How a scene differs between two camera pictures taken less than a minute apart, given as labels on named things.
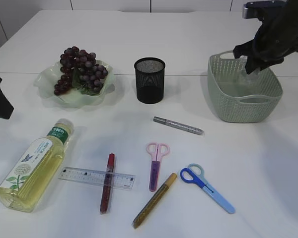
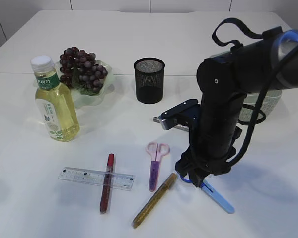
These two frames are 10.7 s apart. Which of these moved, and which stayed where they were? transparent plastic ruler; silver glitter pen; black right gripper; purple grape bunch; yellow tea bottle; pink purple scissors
Moved: black right gripper; yellow tea bottle
Stayed: purple grape bunch; silver glitter pen; transparent plastic ruler; pink purple scissors
